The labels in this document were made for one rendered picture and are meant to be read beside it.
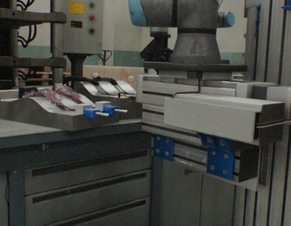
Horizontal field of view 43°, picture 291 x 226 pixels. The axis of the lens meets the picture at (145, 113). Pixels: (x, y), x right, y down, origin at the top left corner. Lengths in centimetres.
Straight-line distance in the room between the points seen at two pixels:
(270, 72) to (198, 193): 97
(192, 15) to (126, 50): 948
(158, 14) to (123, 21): 941
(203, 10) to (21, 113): 76
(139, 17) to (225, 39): 797
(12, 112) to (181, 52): 71
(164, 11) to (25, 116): 65
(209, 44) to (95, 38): 145
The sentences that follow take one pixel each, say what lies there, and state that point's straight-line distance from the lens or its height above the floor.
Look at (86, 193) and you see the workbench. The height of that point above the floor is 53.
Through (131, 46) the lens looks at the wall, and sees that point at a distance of 1067.
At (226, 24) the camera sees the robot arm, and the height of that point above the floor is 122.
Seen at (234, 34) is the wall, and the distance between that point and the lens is 891.
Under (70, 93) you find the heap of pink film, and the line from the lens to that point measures 148.
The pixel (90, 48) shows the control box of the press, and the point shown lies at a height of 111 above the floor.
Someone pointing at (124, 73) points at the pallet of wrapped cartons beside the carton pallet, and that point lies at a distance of 549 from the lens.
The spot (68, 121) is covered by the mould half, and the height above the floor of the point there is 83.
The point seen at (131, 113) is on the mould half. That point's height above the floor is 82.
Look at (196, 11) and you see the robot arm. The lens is 107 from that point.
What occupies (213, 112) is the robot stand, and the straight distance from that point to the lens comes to 84.
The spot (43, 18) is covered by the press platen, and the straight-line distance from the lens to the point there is 216.
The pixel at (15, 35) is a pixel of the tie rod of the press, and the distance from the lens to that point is 279.
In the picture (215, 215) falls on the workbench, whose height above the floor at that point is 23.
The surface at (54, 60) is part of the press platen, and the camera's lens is 214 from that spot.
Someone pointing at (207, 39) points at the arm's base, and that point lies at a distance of 107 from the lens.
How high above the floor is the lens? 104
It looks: 8 degrees down
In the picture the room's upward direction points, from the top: 2 degrees clockwise
